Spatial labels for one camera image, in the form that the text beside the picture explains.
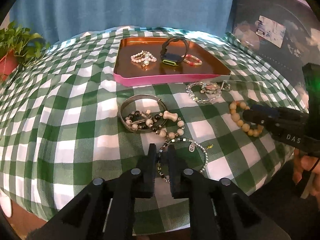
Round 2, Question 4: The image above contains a large orange bead bracelet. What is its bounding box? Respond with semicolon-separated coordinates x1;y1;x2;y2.
229;100;264;138

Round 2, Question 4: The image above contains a silver black bead charm bracelet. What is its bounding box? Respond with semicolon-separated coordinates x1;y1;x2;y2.
155;136;214;182

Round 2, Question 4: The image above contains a black white bead bracelet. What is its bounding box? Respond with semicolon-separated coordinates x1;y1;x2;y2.
124;109;186;138

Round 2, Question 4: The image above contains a pastel bead bracelet with charm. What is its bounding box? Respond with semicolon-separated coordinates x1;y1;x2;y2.
199;83;222;96

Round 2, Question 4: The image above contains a clear crystal bead bracelet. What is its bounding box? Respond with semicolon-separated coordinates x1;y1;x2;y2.
185;81;222;105

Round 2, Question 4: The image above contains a white pearl bracelet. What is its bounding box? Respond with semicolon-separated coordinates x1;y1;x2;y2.
130;50;158;68

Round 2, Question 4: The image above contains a person's right hand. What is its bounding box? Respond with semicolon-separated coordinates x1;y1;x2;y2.
293;148;319;202

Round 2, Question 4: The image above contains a silver metal hair clip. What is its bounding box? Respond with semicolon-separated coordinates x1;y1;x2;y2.
220;80;231;92

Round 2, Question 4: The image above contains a green white checkered tablecloth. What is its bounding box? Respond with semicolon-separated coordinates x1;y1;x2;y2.
1;27;306;220

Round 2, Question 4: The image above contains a dark bag with label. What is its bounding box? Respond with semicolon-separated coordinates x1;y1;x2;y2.
230;0;319;105

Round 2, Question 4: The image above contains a black green smart watch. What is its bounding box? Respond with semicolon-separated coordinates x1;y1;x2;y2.
160;36;189;67

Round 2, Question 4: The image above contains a copper tray with pink rim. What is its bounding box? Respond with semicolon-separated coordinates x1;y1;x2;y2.
113;37;231;87

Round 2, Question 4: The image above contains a green potted plant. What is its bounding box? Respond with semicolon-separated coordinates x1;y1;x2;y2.
1;21;50;68

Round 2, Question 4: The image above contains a red flower pot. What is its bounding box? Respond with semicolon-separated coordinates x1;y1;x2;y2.
0;50;18;81

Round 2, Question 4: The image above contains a blue curtain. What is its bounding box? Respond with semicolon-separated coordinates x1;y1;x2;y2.
9;0;233;43

